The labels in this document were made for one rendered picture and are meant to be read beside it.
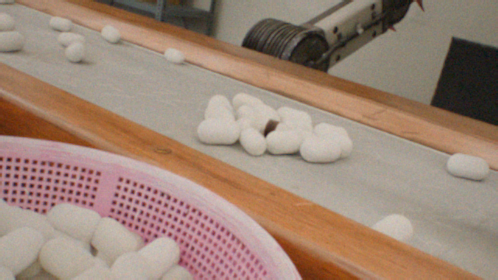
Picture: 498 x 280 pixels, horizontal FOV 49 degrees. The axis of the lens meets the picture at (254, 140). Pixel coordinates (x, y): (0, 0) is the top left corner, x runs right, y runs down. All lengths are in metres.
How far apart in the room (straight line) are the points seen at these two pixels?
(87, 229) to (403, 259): 0.17
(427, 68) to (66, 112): 2.34
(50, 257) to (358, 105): 0.45
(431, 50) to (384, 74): 0.25
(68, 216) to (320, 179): 0.21
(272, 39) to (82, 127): 0.67
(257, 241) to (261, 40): 0.78
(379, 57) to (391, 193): 2.31
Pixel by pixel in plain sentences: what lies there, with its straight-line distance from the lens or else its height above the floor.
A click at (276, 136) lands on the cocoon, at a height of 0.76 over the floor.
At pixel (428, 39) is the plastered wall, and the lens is 2.66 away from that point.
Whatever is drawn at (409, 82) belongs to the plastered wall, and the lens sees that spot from 2.70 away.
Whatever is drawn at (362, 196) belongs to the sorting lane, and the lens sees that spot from 0.43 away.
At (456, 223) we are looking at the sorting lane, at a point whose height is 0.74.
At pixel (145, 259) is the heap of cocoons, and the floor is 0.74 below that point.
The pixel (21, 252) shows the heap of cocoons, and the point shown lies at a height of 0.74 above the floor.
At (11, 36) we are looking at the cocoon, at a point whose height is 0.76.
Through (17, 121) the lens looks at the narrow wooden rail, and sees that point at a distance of 0.44.
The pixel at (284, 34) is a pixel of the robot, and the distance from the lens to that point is 1.01.
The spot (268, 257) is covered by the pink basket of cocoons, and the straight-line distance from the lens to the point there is 0.26.
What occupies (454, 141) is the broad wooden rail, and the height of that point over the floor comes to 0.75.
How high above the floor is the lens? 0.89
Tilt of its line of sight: 18 degrees down
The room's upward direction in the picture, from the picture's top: 12 degrees clockwise
